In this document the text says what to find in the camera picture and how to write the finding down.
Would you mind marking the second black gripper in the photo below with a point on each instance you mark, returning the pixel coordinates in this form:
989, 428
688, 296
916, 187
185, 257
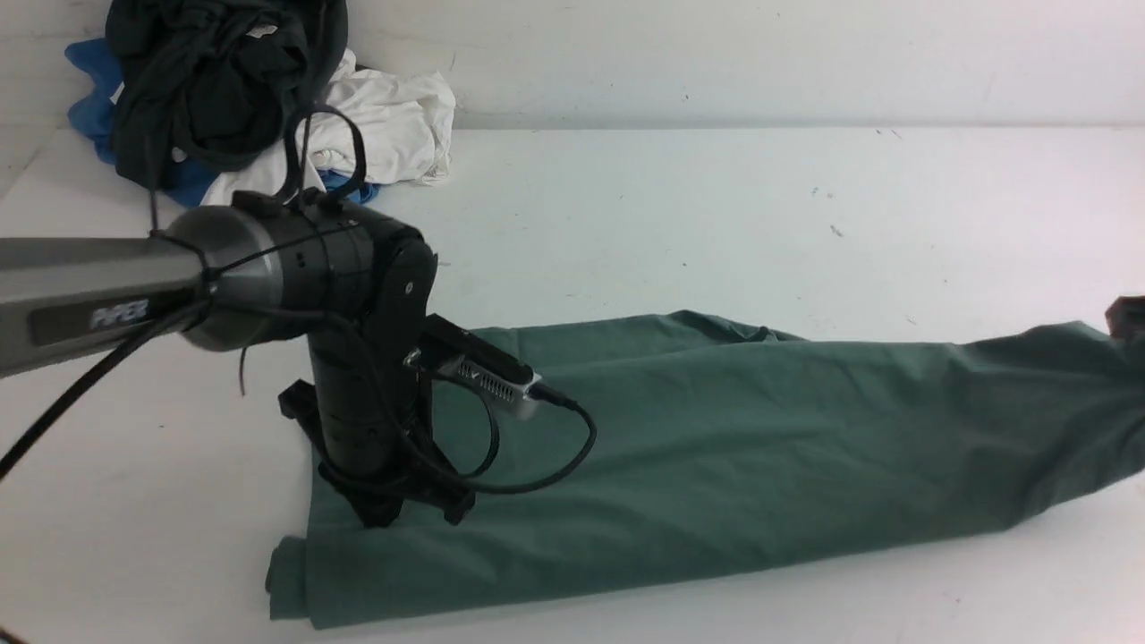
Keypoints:
1125, 318

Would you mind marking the blue crumpled garment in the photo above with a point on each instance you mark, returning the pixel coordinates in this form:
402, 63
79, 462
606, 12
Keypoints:
192, 183

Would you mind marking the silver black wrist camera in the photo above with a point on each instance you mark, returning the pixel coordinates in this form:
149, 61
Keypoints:
448, 351

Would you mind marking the green long sleeve shirt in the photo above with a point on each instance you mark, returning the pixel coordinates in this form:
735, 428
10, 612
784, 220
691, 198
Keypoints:
727, 449

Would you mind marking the dark green crumpled garment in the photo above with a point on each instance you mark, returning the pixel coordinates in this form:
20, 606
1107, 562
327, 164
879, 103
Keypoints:
216, 80

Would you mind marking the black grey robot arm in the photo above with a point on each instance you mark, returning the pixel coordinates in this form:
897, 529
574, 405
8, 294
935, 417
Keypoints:
262, 271

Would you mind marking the white crumpled garment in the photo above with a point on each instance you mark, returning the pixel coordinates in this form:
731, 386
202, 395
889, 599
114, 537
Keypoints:
406, 123

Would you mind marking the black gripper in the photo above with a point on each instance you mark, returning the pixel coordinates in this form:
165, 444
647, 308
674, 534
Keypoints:
371, 427

